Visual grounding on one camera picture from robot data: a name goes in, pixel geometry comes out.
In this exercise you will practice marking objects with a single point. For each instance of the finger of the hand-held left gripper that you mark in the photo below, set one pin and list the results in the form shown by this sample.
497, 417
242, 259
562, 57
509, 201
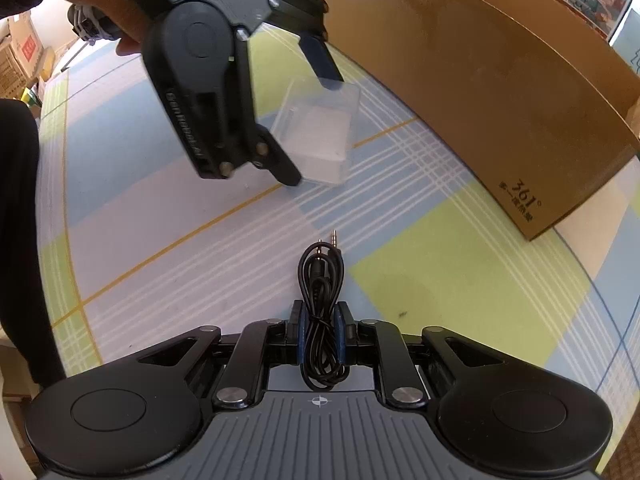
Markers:
282, 165
322, 62

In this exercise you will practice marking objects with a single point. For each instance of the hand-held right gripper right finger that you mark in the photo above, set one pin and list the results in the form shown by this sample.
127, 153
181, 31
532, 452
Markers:
343, 334

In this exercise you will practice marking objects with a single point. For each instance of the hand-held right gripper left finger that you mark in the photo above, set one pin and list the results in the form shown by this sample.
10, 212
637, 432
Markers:
298, 332

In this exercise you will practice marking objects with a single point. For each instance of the clear plastic box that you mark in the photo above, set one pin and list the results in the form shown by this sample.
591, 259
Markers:
320, 130

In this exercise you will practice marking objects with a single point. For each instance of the brown cardboard box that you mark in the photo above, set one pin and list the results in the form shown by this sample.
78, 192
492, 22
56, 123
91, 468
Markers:
475, 85

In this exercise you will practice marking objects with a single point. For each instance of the desktop with checked tablecloth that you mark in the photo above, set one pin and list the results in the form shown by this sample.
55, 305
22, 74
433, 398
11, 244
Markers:
200, 210

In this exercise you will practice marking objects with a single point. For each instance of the brown carton with red mark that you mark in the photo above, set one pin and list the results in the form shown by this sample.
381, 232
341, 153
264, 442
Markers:
25, 47

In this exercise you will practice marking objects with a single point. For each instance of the person's black clothing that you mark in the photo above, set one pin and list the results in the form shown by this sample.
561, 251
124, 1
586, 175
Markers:
25, 235

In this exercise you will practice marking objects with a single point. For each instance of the light blue milk carton box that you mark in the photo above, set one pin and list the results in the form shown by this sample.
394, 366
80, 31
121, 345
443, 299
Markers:
629, 50

